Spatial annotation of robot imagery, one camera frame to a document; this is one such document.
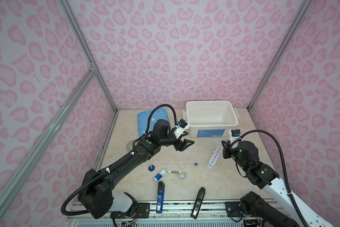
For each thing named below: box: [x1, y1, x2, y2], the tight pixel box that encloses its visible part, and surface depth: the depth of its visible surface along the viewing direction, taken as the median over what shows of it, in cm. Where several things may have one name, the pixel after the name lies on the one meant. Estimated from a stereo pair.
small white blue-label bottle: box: [153, 168, 167, 182], surface depth 85 cm
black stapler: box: [190, 187, 206, 220], surface depth 73 cm
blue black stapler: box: [155, 181, 166, 214], surface depth 77 cm
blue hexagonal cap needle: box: [148, 160, 156, 172], surface depth 90 cm
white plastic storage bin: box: [182, 100, 240, 139], surface depth 102 cm
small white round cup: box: [178, 171, 187, 180], surface depth 84 cm
